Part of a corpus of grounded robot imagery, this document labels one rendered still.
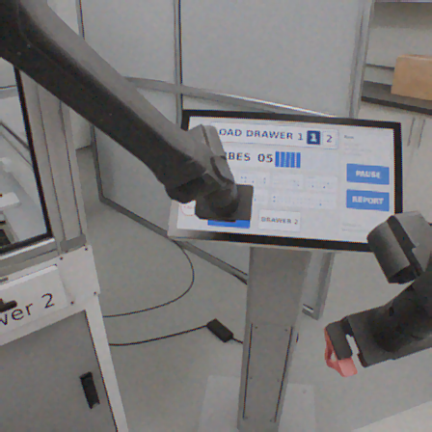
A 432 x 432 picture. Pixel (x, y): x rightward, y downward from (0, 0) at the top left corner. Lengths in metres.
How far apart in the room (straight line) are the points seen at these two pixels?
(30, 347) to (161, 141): 0.70
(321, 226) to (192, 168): 0.44
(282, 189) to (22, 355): 0.72
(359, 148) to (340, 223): 0.18
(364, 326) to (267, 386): 0.89
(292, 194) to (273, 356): 0.57
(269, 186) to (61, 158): 0.44
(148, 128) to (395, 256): 0.30
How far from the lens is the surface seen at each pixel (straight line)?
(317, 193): 0.88
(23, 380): 1.09
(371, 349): 0.50
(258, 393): 1.40
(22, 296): 0.89
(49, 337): 1.03
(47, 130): 0.79
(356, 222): 0.88
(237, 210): 0.69
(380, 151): 0.94
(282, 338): 1.19
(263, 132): 0.92
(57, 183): 0.82
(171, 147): 0.46
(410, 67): 3.13
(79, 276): 0.94
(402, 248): 0.44
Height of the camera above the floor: 1.42
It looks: 29 degrees down
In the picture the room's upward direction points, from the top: straight up
